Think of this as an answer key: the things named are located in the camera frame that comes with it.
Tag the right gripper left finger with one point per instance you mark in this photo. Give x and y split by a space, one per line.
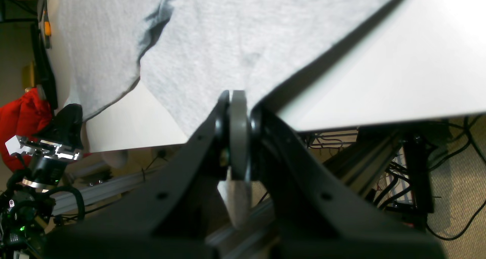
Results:
166 218

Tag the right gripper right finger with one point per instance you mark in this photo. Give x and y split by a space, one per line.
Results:
321 212

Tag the grey T-shirt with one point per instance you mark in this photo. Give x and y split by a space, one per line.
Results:
147 73

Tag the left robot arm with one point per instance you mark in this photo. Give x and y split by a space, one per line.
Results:
27 204

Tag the red cloth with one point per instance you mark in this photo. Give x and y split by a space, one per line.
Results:
22 117

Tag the aluminium frame rail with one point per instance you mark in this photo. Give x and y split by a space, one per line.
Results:
91 194

